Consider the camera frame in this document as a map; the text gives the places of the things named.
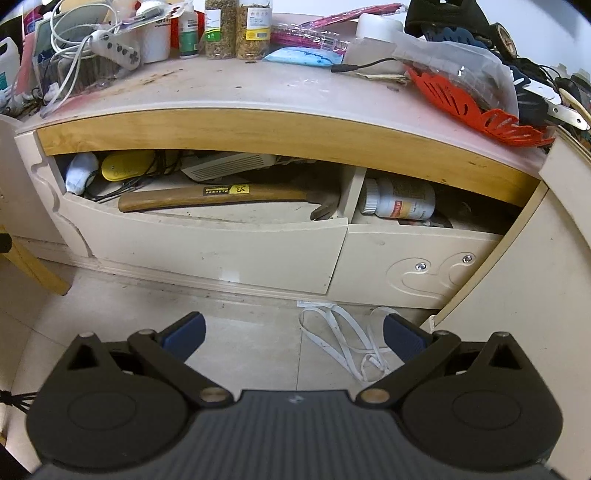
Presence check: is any white coiled cable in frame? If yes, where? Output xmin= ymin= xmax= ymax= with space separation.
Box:
xmin=39 ymin=0 xmax=108 ymax=108

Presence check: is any wooden handle hammer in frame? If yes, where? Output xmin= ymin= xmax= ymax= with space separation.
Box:
xmin=117 ymin=183 xmax=343 ymax=223

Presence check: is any wooden furniture leg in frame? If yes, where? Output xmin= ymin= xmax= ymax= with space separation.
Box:
xmin=0 ymin=225 xmax=72 ymax=296

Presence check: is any white round container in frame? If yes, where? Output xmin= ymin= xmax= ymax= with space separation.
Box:
xmin=137 ymin=18 xmax=172 ymax=64

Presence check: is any clear plastic bag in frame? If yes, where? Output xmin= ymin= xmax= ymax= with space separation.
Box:
xmin=392 ymin=30 xmax=520 ymax=117

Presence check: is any white bottle green label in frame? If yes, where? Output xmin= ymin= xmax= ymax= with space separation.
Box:
xmin=177 ymin=6 xmax=204 ymax=60

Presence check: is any white sock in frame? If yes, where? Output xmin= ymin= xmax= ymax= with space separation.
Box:
xmin=65 ymin=152 xmax=100 ymax=195

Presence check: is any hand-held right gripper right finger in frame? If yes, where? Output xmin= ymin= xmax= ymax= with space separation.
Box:
xmin=356 ymin=312 xmax=523 ymax=409

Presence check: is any white game controller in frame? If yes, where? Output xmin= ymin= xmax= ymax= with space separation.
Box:
xmin=89 ymin=30 xmax=142 ymax=71

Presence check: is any black thin cable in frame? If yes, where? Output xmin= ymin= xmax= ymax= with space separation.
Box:
xmin=0 ymin=389 xmax=38 ymax=410

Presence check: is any white pill bottle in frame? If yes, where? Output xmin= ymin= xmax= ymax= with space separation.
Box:
xmin=360 ymin=178 xmax=437 ymax=220

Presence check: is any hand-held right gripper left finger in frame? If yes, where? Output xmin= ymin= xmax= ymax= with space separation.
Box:
xmin=65 ymin=311 xmax=232 ymax=409

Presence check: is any white plastic tub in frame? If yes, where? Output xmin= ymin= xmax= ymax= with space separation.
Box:
xmin=355 ymin=13 xmax=407 ymax=43

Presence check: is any black cable with plug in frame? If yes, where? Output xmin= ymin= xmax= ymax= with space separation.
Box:
xmin=329 ymin=57 xmax=408 ymax=75

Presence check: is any white flat strap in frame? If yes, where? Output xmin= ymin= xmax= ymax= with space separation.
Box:
xmin=298 ymin=302 xmax=408 ymax=382

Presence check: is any white vented router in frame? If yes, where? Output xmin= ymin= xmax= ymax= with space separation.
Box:
xmin=180 ymin=152 xmax=278 ymax=182

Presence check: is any black tangled cable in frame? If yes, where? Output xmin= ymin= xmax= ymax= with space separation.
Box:
xmin=85 ymin=151 xmax=186 ymax=202

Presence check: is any clear plastic box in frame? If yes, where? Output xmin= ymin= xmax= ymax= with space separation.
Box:
xmin=39 ymin=54 xmax=117 ymax=110

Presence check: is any blue face mask pack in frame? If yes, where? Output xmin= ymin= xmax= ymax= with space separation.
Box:
xmin=262 ymin=45 xmax=345 ymax=66

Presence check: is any black tape roll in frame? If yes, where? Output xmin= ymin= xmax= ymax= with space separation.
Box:
xmin=491 ymin=22 xmax=514 ymax=59

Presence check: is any cream plain drawer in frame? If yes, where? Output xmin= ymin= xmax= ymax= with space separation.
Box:
xmin=60 ymin=189 xmax=350 ymax=296

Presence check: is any cream cabinet with wood trim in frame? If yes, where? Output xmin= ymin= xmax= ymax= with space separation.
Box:
xmin=14 ymin=18 xmax=591 ymax=324

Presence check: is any black cloth item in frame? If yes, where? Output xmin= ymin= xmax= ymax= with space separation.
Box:
xmin=404 ymin=0 xmax=500 ymax=48

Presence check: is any cream carved drawer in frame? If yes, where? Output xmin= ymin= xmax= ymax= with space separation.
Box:
xmin=328 ymin=220 xmax=507 ymax=311

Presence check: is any yellow shoe insole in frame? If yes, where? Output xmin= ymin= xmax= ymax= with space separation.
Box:
xmin=100 ymin=152 xmax=156 ymax=182

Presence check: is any pink plastic packet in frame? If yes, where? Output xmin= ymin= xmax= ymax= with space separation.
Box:
xmin=270 ymin=3 xmax=405 ymax=52

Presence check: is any orange perforated fan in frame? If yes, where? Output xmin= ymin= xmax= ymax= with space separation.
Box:
xmin=406 ymin=67 xmax=556 ymax=149

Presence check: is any white plastic jug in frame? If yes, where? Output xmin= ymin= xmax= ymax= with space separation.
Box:
xmin=0 ymin=37 xmax=22 ymax=92

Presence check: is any cream cabinet door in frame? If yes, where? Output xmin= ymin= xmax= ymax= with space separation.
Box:
xmin=433 ymin=129 xmax=591 ymax=462

